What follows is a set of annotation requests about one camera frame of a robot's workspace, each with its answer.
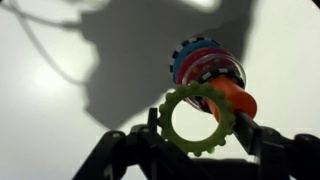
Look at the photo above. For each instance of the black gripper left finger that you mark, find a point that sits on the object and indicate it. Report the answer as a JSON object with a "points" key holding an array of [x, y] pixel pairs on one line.
{"points": [[152, 125]]}

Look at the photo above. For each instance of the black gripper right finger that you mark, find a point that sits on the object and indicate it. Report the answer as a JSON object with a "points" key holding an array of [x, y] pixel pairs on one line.
{"points": [[253, 136]]}

